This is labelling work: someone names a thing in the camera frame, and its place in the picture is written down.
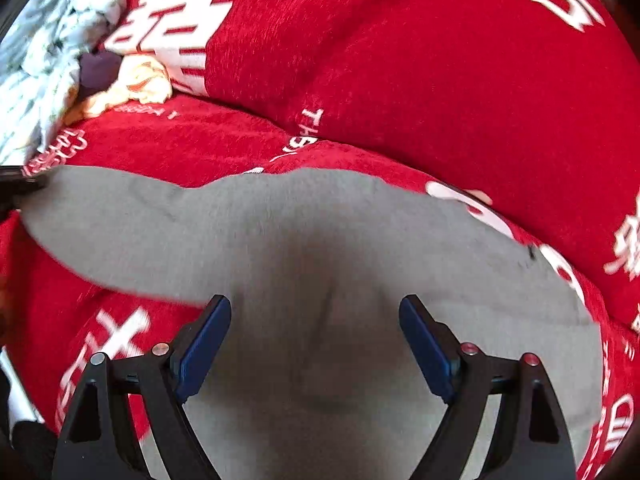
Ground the white patterned crumpled cloth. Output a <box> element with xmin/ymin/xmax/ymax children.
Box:
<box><xmin>0</xmin><ymin>0</ymin><xmax>127</xmax><ymax>163</ymax></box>

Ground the red printed sofa cover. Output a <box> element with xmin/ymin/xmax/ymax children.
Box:
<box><xmin>0</xmin><ymin>0</ymin><xmax>640</xmax><ymax>480</ymax></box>

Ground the grey knit garment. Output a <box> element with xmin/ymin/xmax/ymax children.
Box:
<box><xmin>17</xmin><ymin>165</ymin><xmax>603</xmax><ymax>480</ymax></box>

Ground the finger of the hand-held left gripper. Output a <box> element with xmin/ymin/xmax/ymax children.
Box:
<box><xmin>0</xmin><ymin>166</ymin><xmax>51</xmax><ymax>211</ymax></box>

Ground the dark purple cloth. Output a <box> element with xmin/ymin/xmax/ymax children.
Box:
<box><xmin>77</xmin><ymin>51</ymin><xmax>123</xmax><ymax>101</ymax></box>

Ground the yellow orange cloth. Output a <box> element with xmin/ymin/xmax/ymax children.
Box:
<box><xmin>72</xmin><ymin>55</ymin><xmax>173</xmax><ymax>117</ymax></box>

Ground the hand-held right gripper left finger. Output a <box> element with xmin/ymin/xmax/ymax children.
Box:
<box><xmin>52</xmin><ymin>295</ymin><xmax>232</xmax><ymax>480</ymax></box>

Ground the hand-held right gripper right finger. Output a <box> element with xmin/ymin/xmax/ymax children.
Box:
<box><xmin>399</xmin><ymin>295</ymin><xmax>576</xmax><ymax>480</ymax></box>

